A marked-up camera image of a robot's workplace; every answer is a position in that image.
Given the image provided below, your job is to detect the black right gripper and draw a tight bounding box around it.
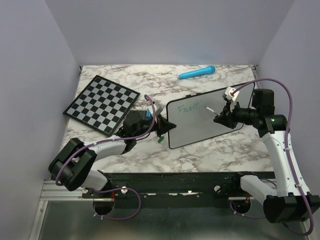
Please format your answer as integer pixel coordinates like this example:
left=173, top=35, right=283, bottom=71
left=214, top=98, right=259, bottom=129

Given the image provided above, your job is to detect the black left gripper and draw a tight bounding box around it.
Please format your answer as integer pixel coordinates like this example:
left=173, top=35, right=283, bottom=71
left=133, top=113, right=176, bottom=138

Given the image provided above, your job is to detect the green whiteboard marker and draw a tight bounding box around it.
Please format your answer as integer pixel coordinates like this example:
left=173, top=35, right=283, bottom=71
left=205, top=106, right=219, bottom=116

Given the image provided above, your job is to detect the green marker cap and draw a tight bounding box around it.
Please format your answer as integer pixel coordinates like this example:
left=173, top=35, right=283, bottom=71
left=157, top=136, right=164, bottom=143

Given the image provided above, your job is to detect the white whiteboard black frame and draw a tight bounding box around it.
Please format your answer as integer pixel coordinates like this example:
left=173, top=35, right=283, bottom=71
left=166, top=87, right=244, bottom=149

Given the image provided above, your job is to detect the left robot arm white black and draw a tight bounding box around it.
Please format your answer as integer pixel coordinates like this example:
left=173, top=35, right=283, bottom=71
left=48, top=110, right=177, bottom=198

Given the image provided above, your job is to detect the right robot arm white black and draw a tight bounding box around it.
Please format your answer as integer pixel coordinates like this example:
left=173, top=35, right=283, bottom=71
left=213, top=86, right=320, bottom=223

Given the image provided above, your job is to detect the blue lego brick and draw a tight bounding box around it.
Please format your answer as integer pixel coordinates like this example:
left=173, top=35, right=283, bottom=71
left=146, top=108, right=152, bottom=118

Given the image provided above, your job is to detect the dark grey lego baseplate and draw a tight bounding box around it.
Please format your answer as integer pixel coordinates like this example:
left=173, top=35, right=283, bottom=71
left=127, top=110, right=152, bottom=124

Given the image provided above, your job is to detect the blue toy microphone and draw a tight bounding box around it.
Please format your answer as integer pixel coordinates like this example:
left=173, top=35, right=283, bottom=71
left=178, top=65, right=216, bottom=80

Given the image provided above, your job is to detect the black and silver chessboard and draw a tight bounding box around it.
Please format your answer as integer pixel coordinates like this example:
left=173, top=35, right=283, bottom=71
left=63, top=75, right=141, bottom=137

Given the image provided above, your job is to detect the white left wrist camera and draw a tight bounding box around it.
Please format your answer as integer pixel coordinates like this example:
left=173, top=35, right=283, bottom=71
left=150, top=101, right=163, bottom=117

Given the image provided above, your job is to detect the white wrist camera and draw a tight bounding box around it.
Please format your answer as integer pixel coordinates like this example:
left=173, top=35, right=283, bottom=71
left=222, top=86, right=239, bottom=112
left=150, top=101, right=163, bottom=117

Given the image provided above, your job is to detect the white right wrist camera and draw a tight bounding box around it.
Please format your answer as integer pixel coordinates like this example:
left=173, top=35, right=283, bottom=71
left=222, top=86, right=239, bottom=112

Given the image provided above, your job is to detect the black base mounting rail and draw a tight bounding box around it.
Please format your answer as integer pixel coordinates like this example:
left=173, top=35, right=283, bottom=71
left=82, top=171, right=248, bottom=209

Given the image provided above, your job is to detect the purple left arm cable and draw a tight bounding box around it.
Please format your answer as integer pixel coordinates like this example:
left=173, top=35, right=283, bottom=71
left=55, top=94, right=156, bottom=221

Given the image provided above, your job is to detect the aluminium extrusion frame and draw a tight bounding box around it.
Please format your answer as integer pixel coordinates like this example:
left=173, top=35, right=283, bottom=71
left=39, top=180, right=82, bottom=201

